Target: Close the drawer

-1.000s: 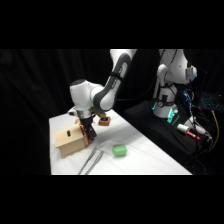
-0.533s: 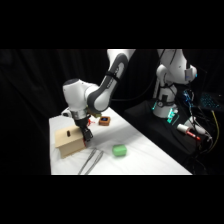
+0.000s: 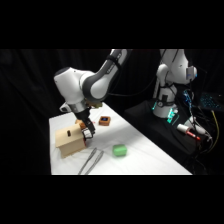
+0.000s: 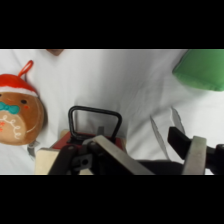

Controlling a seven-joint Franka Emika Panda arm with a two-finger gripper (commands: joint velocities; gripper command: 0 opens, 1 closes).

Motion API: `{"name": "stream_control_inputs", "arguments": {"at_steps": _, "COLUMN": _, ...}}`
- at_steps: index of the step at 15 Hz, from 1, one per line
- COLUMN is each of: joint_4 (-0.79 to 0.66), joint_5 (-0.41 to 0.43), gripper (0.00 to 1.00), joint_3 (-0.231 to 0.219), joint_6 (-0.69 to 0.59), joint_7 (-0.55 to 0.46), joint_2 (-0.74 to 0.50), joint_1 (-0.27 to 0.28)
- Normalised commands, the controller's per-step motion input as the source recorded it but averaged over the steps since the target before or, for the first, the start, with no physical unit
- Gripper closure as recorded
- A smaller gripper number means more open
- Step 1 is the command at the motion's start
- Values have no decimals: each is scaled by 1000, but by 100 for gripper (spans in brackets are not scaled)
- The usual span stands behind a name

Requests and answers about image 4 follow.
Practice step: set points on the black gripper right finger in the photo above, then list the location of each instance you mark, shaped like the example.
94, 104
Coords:
196, 155

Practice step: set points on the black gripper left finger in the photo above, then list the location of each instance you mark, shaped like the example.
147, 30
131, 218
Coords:
113, 156

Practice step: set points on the green bean bag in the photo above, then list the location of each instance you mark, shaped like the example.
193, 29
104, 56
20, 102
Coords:
201, 70

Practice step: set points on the gingerbread man plush toy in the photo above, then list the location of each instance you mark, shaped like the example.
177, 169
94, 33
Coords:
23, 113

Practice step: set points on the silver metal tweezers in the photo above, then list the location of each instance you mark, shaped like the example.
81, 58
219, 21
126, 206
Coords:
176, 120

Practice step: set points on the white tablecloth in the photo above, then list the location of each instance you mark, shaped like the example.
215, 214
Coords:
110, 80

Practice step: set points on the wooden block with blue dot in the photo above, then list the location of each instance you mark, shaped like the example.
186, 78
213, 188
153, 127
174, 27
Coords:
55, 51

